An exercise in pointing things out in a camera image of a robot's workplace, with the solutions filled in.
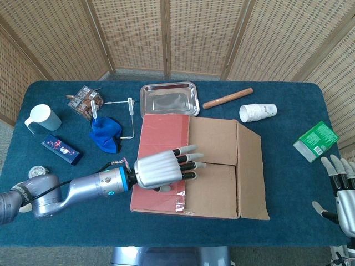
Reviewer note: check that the cream round roll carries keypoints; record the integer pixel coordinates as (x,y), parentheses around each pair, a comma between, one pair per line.
(25,209)

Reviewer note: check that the dark blue printed box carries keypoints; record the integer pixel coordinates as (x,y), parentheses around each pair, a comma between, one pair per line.
(62,149)

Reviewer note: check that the blue microfibre cloth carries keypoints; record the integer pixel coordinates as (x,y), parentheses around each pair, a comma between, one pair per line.
(105,135)

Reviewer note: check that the stack of white paper cups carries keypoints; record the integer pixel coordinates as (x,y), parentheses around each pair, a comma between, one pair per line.
(258,112)

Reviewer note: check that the white plastic dropper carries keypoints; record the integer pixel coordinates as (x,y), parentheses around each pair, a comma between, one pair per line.
(94,109)

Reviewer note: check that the green printed carton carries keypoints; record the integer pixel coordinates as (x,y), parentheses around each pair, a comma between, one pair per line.
(319,138)

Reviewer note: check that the blue carpet table cover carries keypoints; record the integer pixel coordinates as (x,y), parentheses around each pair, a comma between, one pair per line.
(83,227)

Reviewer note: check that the red cardboard shipping box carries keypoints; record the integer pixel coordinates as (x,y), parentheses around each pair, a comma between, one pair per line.
(216,188)

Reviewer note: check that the wooden rolling pin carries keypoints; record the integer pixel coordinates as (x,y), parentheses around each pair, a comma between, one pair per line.
(227,98)

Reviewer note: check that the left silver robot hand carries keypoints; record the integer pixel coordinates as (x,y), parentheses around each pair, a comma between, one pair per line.
(158,171)

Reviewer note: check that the stainless steel tray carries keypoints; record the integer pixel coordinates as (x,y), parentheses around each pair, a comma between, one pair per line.
(166,99)

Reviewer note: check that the grey robot torso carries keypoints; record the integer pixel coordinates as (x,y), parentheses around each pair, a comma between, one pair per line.
(166,257)

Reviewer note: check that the clear bag of brown snacks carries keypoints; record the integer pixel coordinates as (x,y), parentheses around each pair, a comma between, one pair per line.
(83,101)

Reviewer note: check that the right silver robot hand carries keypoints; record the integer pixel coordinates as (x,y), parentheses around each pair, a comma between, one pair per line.
(346,210)

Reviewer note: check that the silver round tin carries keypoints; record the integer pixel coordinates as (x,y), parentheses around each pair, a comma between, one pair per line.
(37,171)

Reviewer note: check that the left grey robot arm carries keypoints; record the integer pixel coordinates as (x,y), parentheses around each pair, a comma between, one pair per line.
(83,188)

